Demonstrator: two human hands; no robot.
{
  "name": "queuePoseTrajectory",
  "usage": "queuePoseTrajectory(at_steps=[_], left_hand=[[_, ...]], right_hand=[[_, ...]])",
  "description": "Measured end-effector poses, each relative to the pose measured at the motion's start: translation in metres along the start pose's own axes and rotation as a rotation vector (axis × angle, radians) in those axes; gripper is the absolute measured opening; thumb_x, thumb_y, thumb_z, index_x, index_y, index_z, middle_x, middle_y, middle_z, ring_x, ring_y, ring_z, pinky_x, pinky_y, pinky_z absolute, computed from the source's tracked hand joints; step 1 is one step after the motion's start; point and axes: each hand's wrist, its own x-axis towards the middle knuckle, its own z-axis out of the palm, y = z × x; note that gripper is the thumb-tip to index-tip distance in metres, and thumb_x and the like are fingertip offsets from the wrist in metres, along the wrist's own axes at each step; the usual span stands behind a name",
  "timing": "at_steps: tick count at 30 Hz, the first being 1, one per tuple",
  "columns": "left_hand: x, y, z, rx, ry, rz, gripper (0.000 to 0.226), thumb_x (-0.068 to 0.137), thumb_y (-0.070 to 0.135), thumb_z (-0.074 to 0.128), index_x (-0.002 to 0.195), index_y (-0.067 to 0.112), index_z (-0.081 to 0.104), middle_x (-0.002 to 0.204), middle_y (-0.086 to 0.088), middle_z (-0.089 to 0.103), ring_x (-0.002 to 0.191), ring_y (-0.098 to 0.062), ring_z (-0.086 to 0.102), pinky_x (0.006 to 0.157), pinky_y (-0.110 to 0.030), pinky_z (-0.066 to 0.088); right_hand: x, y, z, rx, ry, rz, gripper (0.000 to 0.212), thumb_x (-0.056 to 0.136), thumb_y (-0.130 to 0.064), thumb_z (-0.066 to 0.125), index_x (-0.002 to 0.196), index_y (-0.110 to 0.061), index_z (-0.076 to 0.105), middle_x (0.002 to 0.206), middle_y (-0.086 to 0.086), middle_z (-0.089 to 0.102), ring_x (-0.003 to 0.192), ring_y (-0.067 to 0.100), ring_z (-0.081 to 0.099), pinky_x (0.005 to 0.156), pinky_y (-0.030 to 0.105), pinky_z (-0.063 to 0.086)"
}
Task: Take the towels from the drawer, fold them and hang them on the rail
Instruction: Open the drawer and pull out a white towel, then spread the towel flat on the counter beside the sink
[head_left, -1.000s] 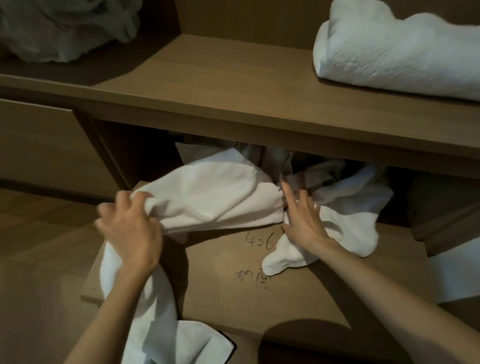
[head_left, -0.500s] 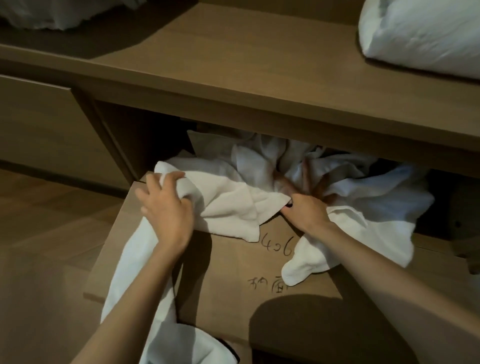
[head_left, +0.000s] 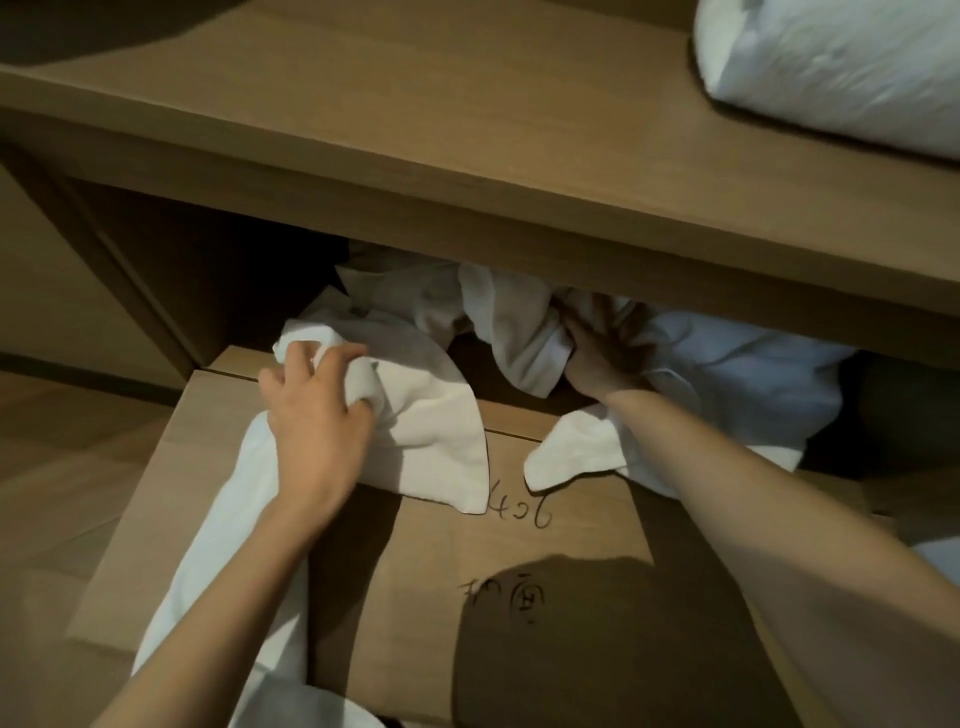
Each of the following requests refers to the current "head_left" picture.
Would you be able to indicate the person's left hand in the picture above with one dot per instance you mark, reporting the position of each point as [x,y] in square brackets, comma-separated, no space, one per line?
[319,427]

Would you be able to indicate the person's right hand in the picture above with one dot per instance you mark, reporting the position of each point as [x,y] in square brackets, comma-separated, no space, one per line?
[604,360]

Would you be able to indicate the large white towel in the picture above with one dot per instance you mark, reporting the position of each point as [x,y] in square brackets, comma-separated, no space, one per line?
[427,420]

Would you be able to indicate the wooden cabinet flap door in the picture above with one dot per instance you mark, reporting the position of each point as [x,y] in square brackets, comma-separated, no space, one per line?
[585,525]

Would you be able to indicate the person's right forearm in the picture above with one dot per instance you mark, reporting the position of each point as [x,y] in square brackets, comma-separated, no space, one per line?
[787,525]

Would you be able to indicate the person's left forearm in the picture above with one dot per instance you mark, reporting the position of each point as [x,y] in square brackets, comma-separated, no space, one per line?
[225,622]

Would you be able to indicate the wooden vanity base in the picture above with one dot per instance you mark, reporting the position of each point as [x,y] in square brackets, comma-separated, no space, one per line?
[52,285]

